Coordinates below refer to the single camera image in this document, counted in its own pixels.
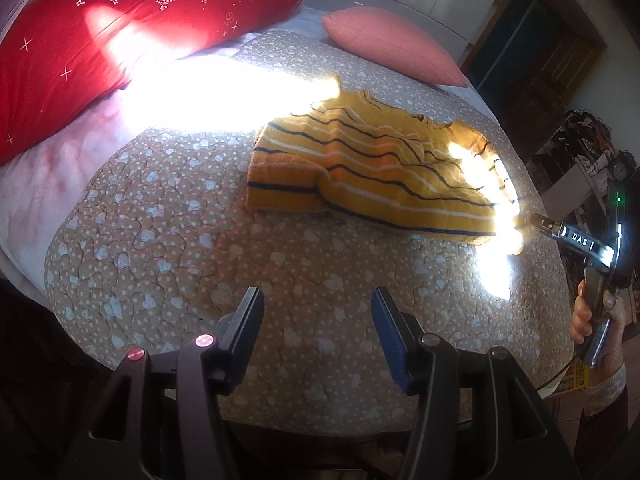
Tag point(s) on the yellow blue-striped knit sweater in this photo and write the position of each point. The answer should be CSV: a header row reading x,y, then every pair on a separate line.
x,y
370,180

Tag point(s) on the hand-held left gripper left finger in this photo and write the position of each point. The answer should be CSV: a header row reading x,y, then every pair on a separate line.
x,y
250,320

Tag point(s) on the beige floral quilted bedspread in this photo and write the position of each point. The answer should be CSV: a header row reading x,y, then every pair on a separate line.
x,y
250,270

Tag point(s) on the yellow cardboard box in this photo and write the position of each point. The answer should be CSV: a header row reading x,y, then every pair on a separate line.
x,y
575,377

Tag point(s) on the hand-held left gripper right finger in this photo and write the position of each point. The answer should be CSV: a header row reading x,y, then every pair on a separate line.
x,y
392,340

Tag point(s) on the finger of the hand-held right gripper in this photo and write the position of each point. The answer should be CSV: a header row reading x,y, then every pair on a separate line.
x,y
547,225

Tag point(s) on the cluttered shelf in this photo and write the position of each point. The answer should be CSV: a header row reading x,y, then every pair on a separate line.
x,y
585,160

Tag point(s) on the person's right forearm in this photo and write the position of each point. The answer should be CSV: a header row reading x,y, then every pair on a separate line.
x,y
607,387

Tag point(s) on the pink pillow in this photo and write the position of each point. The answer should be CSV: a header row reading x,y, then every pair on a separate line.
x,y
390,40

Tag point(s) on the dark wooden door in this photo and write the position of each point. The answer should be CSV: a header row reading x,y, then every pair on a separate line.
x,y
540,60

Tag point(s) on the red floral pillow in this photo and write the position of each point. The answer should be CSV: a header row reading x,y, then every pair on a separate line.
x,y
100,40

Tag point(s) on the person's right hand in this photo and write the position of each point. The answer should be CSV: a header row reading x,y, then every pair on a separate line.
x,y
581,315

